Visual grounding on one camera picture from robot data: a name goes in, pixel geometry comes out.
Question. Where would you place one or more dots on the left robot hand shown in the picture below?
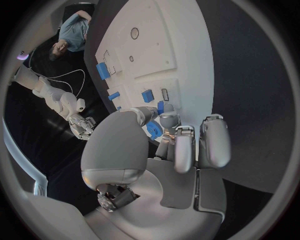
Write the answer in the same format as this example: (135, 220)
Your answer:
(122, 146)

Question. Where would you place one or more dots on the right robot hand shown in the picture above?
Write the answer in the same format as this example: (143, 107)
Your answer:
(80, 127)

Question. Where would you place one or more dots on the blue gear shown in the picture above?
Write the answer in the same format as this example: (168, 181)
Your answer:
(153, 129)

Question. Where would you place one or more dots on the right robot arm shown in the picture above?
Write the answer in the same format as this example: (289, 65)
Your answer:
(55, 95)

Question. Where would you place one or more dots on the white task board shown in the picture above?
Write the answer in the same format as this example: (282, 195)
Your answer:
(150, 56)

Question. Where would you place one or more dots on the blue cylinder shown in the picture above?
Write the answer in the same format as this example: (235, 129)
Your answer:
(114, 95)

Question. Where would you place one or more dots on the blue plug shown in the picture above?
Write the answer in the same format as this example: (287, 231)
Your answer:
(160, 107)

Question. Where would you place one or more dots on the blue square block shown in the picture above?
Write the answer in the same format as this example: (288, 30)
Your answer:
(147, 96)

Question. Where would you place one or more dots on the large blue block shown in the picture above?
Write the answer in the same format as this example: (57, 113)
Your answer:
(102, 70)

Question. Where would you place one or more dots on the person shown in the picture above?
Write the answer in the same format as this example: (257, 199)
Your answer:
(71, 31)

